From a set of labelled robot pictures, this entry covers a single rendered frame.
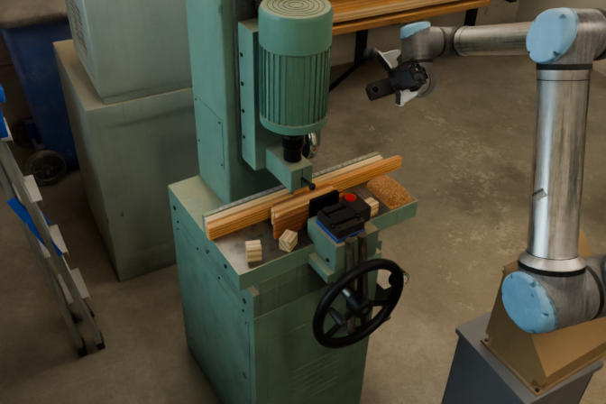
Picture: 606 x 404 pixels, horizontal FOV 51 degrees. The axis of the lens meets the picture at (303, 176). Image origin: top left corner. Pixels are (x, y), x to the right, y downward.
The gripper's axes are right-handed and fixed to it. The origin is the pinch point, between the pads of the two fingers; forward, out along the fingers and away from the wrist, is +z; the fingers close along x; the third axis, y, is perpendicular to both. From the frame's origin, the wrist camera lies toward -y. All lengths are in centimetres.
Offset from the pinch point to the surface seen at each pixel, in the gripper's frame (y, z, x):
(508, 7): 29, -383, -73
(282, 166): -34.2, 4.1, 9.8
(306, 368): -64, -20, 69
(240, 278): -50, 20, 33
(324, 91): -12.2, 13.1, -1.8
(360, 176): -23.6, -22.7, 19.4
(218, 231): -55, 13, 20
